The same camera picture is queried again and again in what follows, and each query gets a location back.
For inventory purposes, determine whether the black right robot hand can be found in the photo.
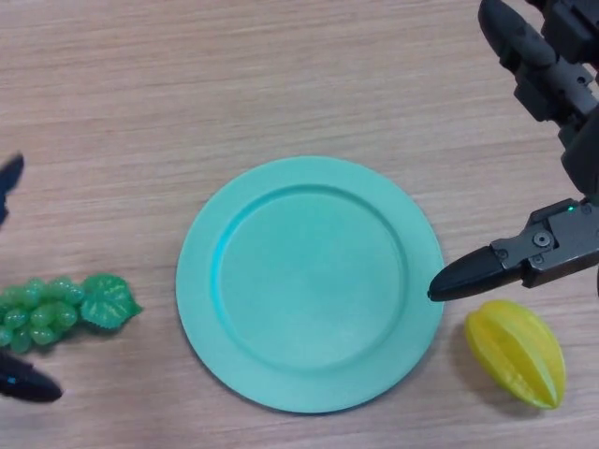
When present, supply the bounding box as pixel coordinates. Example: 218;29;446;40
427;0;599;303

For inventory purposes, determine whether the teal round plate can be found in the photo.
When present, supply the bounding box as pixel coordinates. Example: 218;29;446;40
175;154;446;415

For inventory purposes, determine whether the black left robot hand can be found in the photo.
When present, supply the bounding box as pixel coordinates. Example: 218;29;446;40
0;152;65;404

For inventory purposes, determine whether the yellow starfruit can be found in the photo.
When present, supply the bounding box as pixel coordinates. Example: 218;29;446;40
462;298;568;413

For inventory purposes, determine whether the green grapes bunch with leaf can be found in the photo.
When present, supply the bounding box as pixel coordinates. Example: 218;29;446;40
0;272;144;359

